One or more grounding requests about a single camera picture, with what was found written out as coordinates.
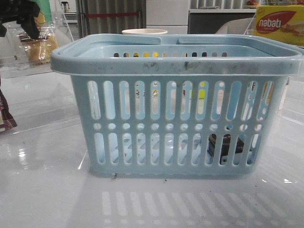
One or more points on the packaged bread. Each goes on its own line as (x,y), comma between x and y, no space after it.
(35,51)

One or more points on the yellow nabati wafer box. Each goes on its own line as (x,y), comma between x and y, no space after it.
(280,23)

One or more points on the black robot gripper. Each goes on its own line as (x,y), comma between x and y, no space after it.
(23,12)

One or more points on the clear acrylic stand right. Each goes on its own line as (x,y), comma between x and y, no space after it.
(251,26)

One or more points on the white paper cup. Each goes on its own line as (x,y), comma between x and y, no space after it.
(145,31)

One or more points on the dark tissue pack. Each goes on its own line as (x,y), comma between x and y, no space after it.
(226,143)

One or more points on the green and yellow snack bag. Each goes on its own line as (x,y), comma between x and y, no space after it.
(44,18)

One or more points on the light blue plastic basket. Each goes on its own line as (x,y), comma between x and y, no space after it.
(149,103)

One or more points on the dark red snack packet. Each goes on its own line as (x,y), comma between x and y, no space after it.
(7,121)

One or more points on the clear acrylic display shelf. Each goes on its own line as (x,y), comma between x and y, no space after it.
(10,66)

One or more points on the white drawer cabinet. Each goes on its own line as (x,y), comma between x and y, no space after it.
(169,15)

